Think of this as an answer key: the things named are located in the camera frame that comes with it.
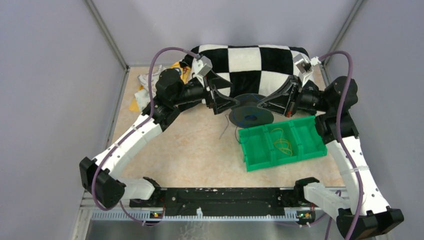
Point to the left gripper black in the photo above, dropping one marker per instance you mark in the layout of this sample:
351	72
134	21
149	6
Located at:
219	102

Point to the dark grey filament spool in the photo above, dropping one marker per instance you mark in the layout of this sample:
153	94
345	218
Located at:
247	114

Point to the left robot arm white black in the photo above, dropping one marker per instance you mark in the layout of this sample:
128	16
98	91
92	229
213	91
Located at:
101	176

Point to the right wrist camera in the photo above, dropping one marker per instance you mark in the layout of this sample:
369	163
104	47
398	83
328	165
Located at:
304	64

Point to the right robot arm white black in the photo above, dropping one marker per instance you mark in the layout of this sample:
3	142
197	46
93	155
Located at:
366	213

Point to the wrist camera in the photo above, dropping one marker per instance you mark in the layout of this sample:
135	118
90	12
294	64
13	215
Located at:
201	67
304	64

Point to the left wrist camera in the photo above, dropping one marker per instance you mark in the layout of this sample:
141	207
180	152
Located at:
201	67

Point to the yellow cloth with truck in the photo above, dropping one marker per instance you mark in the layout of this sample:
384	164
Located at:
183	73

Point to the green three-compartment bin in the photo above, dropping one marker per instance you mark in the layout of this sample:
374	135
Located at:
281	143

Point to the grey slotted cable duct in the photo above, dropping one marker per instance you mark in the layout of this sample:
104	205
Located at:
291	215

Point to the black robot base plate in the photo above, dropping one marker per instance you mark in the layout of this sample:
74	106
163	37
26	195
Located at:
223	202

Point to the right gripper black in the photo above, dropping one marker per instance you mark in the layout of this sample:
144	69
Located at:
284	100

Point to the black white checkered blanket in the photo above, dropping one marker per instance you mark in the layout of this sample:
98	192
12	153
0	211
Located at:
254	69

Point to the white patterned cloth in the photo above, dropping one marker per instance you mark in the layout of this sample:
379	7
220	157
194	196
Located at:
142	96

